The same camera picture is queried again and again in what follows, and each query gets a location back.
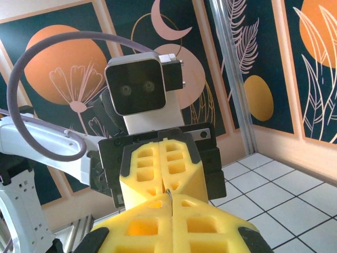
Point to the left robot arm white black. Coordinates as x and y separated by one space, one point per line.
15 139

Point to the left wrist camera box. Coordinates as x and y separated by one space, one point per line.
134 87

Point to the aluminium frame post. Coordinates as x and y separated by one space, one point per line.
234 79

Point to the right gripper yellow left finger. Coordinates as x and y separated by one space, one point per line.
118 237

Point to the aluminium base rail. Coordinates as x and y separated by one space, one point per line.
79 226

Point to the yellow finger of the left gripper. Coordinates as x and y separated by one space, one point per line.
131 189
189 179

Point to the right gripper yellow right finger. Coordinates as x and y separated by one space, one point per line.
223 237

